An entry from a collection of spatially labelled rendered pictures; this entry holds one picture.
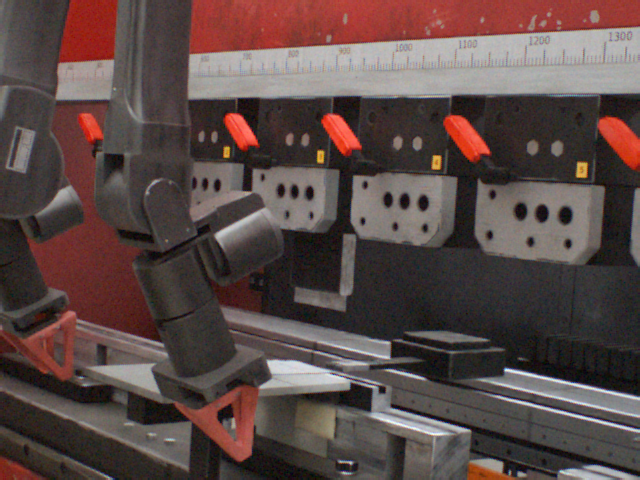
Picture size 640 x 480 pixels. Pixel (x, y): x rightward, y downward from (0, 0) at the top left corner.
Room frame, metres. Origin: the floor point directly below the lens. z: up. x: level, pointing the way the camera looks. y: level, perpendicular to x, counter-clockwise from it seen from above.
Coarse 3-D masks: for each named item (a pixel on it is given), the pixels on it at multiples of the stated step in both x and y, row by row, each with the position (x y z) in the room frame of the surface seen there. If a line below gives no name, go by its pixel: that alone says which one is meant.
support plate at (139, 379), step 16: (96, 368) 1.42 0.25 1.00; (112, 368) 1.43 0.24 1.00; (128, 368) 1.44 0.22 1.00; (144, 368) 1.45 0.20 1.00; (112, 384) 1.38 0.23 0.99; (128, 384) 1.35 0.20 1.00; (144, 384) 1.34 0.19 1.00; (272, 384) 1.40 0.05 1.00; (288, 384) 1.41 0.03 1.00; (304, 384) 1.42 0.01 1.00; (320, 384) 1.43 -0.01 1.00; (336, 384) 1.44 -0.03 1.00; (160, 400) 1.29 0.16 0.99
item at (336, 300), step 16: (304, 240) 1.55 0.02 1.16; (320, 240) 1.53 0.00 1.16; (336, 240) 1.50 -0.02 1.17; (352, 240) 1.50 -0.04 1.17; (304, 256) 1.55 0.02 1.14; (320, 256) 1.52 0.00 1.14; (336, 256) 1.50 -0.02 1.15; (352, 256) 1.50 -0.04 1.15; (304, 272) 1.55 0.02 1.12; (320, 272) 1.52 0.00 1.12; (336, 272) 1.50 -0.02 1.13; (352, 272) 1.50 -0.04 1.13; (304, 288) 1.56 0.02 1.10; (320, 288) 1.52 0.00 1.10; (336, 288) 1.50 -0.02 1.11; (320, 304) 1.53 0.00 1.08; (336, 304) 1.51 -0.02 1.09
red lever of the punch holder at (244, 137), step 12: (228, 120) 1.57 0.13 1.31; (240, 120) 1.57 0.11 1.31; (240, 132) 1.55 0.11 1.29; (252, 132) 1.56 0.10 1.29; (240, 144) 1.55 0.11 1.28; (252, 144) 1.55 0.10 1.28; (252, 156) 1.52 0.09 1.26; (264, 156) 1.53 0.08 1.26; (252, 168) 1.52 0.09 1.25; (264, 168) 1.53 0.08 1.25
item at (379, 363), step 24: (408, 336) 1.69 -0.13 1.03; (432, 336) 1.67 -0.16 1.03; (456, 336) 1.69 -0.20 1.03; (360, 360) 1.60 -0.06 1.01; (384, 360) 1.62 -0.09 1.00; (408, 360) 1.63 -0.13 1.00; (432, 360) 1.63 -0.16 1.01; (456, 360) 1.62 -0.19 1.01; (480, 360) 1.64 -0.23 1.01; (504, 360) 1.68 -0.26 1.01
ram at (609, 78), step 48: (96, 0) 1.95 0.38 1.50; (240, 0) 1.64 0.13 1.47; (288, 0) 1.55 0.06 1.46; (336, 0) 1.48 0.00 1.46; (384, 0) 1.41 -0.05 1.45; (432, 0) 1.35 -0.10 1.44; (480, 0) 1.29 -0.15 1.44; (528, 0) 1.24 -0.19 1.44; (576, 0) 1.19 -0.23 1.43; (624, 0) 1.15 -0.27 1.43; (96, 48) 1.94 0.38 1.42; (192, 48) 1.72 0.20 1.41; (240, 48) 1.63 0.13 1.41; (96, 96) 1.93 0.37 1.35; (192, 96) 1.71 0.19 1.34; (240, 96) 1.62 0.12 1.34; (288, 96) 1.54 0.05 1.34; (336, 96) 1.47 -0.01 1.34; (480, 96) 1.31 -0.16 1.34; (624, 96) 1.17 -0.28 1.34
